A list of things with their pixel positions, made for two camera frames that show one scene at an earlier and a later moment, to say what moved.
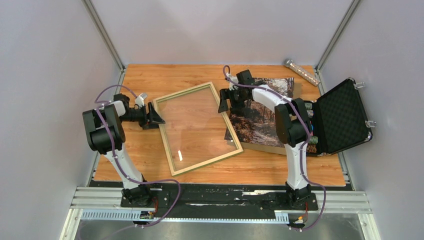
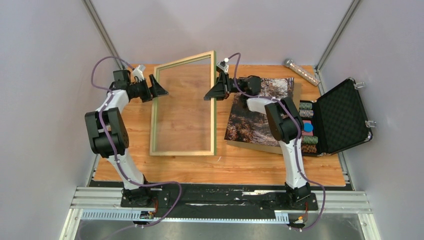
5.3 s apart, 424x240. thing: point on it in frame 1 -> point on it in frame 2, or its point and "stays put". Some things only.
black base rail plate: (218, 201) stays put
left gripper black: (152, 118) -> (156, 90)
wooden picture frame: (240, 150) -> (212, 152)
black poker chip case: (339, 120) stays put
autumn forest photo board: (255, 122) stays put
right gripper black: (226, 94) -> (221, 88)
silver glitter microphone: (301, 72) stays put
